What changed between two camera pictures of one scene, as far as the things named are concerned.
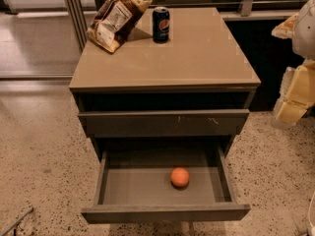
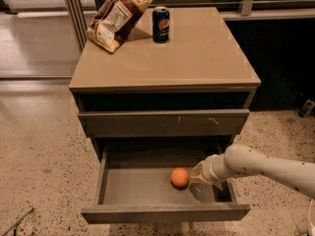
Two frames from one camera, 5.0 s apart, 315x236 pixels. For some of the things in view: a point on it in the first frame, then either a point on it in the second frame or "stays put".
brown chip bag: [114, 16] stays put
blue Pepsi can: [160, 18] stays put
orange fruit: [179, 176] stays put
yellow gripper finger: [285, 29] -> [199, 166]
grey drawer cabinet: [167, 114] stays put
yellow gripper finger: [297, 93] -> [201, 177]
